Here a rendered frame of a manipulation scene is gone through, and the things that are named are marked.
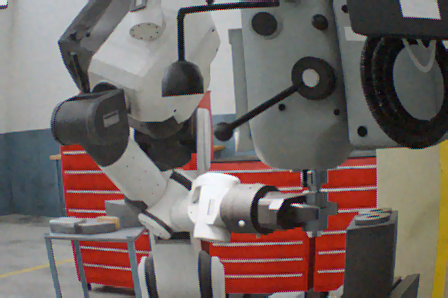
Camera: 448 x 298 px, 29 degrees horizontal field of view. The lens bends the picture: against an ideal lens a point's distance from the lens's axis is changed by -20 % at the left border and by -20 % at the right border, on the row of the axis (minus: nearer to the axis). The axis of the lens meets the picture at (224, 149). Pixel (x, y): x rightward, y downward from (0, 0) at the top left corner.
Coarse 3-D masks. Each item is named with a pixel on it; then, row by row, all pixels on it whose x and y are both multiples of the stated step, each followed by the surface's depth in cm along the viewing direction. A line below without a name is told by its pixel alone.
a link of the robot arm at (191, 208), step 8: (200, 176) 192; (208, 176) 188; (216, 176) 187; (224, 176) 187; (232, 176) 188; (192, 184) 195; (200, 184) 190; (208, 184) 187; (216, 184) 187; (224, 184) 187; (232, 184) 187; (192, 192) 195; (200, 192) 194; (192, 200) 195; (184, 208) 198; (192, 208) 196; (192, 216) 196; (192, 224) 197
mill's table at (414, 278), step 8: (400, 280) 226; (408, 280) 218; (416, 280) 221; (392, 288) 217; (400, 288) 211; (408, 288) 210; (416, 288) 222; (328, 296) 219; (336, 296) 218; (392, 296) 203; (400, 296) 202; (408, 296) 212; (416, 296) 224
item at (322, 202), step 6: (318, 198) 170; (324, 198) 171; (306, 204) 171; (312, 204) 171; (318, 204) 170; (324, 204) 171; (324, 210) 171; (324, 216) 171; (306, 222) 171; (312, 222) 171; (318, 222) 171; (324, 222) 171; (306, 228) 171; (312, 228) 171; (318, 228) 171; (324, 228) 171
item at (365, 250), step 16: (384, 208) 218; (352, 224) 208; (368, 224) 203; (384, 224) 201; (352, 240) 202; (368, 240) 201; (384, 240) 200; (352, 256) 202; (368, 256) 201; (384, 256) 201; (352, 272) 202; (368, 272) 202; (384, 272) 201; (352, 288) 203; (368, 288) 202; (384, 288) 201
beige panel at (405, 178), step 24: (384, 168) 343; (408, 168) 338; (432, 168) 334; (384, 192) 343; (408, 192) 339; (432, 192) 334; (408, 216) 339; (432, 216) 334; (408, 240) 339; (432, 240) 335; (408, 264) 339; (432, 264) 335; (432, 288) 335
